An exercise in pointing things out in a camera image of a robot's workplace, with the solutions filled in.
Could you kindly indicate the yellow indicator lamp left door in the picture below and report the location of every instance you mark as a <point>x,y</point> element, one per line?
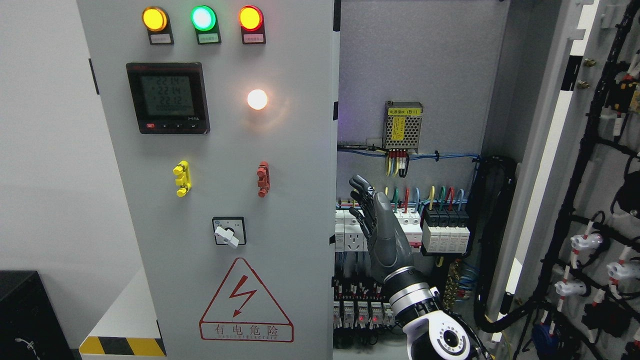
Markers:
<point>158,26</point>

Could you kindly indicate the black box lower left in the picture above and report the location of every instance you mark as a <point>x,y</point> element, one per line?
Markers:
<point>29,328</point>

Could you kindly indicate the lower relay terminal row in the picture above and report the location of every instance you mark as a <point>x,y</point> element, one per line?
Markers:
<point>361,313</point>

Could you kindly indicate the white socket breaker row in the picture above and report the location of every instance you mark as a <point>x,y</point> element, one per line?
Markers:
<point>350,238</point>

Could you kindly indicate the red electric hazard warning sticker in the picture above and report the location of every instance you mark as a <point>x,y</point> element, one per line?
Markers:
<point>244,310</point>

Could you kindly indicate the yellow terminal post block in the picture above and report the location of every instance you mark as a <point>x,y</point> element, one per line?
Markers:
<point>183,178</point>

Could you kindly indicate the white rotary selector switch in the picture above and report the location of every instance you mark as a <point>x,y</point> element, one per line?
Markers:
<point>229,231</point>

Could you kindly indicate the black surge protector module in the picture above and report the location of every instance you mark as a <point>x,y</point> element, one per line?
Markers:
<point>445,232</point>

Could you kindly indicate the grey cabinet door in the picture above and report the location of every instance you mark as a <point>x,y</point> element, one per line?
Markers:
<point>288,232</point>
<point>559,268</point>

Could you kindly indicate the red terminal post block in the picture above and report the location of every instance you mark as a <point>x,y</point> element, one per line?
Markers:
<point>263,179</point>

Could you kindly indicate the black digital power meter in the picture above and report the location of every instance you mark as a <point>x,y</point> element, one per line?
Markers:
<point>169,98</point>

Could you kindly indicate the red indicator lamp left door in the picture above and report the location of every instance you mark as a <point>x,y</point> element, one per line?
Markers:
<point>252,25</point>

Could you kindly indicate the green indicator lamp left door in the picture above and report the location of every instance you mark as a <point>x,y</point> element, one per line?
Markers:
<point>206,26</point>

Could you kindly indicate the white glowing indicator lamp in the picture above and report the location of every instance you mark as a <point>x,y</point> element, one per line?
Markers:
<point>257,99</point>

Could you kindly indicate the perforated metal power supply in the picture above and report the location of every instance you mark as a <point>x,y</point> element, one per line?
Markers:
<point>402,126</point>

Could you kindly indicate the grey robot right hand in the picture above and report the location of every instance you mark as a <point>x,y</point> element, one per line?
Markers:
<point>387,244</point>

